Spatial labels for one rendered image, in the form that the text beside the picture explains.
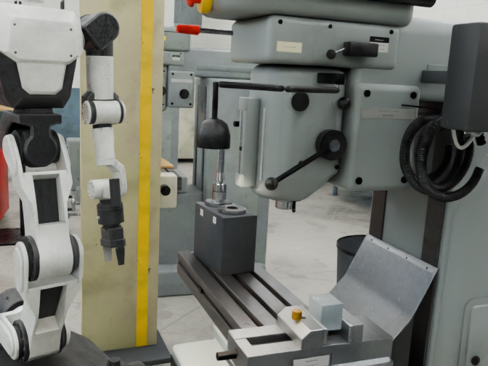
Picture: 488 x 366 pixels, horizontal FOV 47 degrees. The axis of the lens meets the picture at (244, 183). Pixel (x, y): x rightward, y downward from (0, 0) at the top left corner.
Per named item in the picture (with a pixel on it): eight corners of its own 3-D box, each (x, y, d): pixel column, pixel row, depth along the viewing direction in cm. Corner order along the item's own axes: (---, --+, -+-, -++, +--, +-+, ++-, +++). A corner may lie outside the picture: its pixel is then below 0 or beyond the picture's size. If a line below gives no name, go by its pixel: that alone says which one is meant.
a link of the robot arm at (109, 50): (78, 55, 189) (77, 14, 186) (103, 57, 194) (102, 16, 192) (92, 55, 180) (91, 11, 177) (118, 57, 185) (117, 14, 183)
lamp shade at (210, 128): (189, 146, 118) (190, 117, 116) (208, 144, 124) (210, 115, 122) (217, 150, 114) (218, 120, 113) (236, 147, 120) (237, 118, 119)
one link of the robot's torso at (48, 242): (17, 283, 175) (-2, 139, 179) (71, 274, 186) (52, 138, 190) (31, 282, 163) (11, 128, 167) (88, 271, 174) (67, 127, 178)
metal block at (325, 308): (319, 332, 119) (322, 306, 117) (306, 320, 124) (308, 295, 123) (340, 329, 120) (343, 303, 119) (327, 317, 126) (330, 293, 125)
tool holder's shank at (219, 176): (213, 182, 183) (214, 149, 181) (218, 181, 185) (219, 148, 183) (221, 184, 181) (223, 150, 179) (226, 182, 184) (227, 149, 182)
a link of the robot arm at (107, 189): (88, 213, 191) (85, 180, 190) (117, 209, 197) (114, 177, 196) (101, 214, 182) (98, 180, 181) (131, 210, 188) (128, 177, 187)
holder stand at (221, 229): (220, 276, 172) (223, 213, 168) (192, 254, 191) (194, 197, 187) (254, 271, 177) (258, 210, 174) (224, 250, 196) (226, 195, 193)
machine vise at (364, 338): (247, 393, 110) (250, 341, 108) (223, 356, 124) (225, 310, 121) (394, 368, 122) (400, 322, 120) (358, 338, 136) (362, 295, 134)
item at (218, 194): (209, 200, 184) (209, 186, 183) (216, 198, 188) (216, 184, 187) (221, 202, 181) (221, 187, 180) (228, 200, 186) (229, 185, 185)
